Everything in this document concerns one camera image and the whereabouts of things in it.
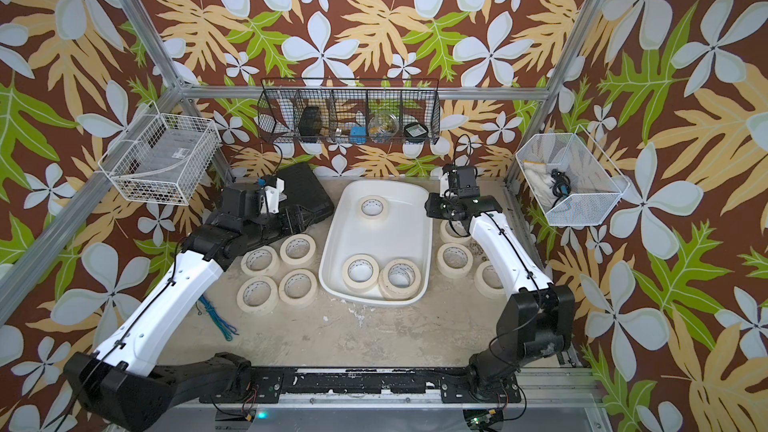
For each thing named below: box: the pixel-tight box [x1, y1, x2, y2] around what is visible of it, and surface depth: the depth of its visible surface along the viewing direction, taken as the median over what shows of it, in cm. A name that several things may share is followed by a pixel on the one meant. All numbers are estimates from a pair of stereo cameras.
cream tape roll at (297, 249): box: [280, 234, 316, 265], surface depth 98 cm
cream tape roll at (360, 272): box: [342, 253, 380, 293], surface depth 94 cm
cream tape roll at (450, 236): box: [440, 220, 472, 244], surface depth 102 cm
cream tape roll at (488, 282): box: [474, 261, 507, 300], surface depth 92 cm
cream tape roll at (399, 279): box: [378, 259, 421, 300], surface depth 88 cm
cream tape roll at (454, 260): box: [436, 243, 474, 279], surface depth 97 cm
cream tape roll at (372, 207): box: [358, 195, 388, 219], surface depth 111 cm
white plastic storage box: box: [319, 180, 433, 306], surface depth 104 cm
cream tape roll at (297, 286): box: [278, 268, 318, 305], surface depth 92 cm
